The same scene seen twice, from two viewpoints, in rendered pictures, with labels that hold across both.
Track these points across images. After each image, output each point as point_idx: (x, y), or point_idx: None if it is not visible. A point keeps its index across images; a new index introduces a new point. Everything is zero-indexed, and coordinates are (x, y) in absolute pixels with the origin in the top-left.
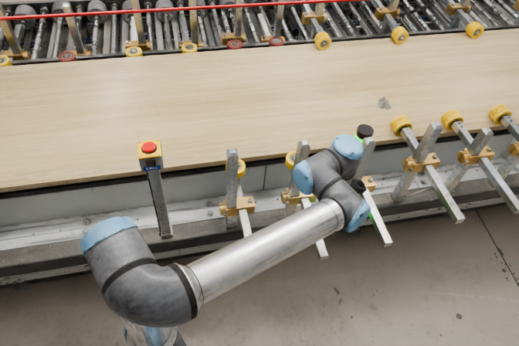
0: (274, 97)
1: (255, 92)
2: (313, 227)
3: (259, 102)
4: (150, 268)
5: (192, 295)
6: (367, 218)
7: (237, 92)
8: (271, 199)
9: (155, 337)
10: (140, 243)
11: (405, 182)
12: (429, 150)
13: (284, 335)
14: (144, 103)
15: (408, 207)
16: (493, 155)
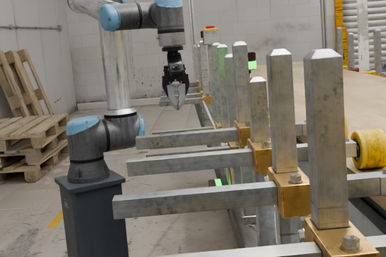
0: (375, 106)
1: (381, 102)
2: (98, 1)
3: (362, 104)
4: None
5: None
6: (232, 227)
7: (375, 100)
8: None
9: (105, 90)
10: None
11: (240, 167)
12: (236, 94)
13: None
14: None
15: (239, 238)
16: (254, 152)
